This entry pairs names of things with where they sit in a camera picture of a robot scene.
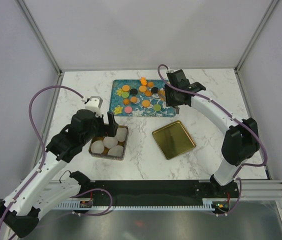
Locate green cookie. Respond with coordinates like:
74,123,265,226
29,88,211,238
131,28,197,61
121,91,129,99
153,104,162,112

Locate orange round cookie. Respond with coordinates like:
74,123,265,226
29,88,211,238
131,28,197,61
121,85,130,92
142,100,151,108
130,96,138,104
139,85,147,93

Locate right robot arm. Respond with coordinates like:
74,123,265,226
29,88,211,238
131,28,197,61
164,69,260,198

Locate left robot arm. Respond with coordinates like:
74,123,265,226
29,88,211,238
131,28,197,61
0,108,119,238

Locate white paper cup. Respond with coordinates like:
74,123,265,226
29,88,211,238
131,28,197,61
115,127,128,142
107,145,124,157
103,136,118,149
90,140,105,154

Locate black sandwich cookie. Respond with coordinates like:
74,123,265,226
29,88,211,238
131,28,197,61
150,87,158,94
129,88,138,96

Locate square cookie tin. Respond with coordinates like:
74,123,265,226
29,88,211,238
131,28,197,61
88,125,129,161

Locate pink cookie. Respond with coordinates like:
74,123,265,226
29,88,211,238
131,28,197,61
124,106,133,114

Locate orange flower cookie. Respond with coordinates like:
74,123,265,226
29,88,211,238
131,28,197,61
123,98,130,105

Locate teal floral tray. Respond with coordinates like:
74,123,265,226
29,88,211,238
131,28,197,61
109,79,176,117

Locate orange fish cookie on tray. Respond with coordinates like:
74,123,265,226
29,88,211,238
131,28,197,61
140,77,147,86

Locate gold tin lid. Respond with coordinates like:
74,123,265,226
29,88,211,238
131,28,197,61
152,120,197,160

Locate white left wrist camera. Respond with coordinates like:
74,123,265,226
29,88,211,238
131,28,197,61
81,96,103,115

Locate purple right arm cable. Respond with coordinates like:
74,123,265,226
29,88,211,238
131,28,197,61
157,64,268,217

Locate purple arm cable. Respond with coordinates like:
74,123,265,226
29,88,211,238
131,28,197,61
157,64,268,217
0,85,85,240

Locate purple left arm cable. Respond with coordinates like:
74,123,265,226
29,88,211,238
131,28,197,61
0,85,85,240

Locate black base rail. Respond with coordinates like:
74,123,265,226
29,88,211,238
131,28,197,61
80,180,239,207

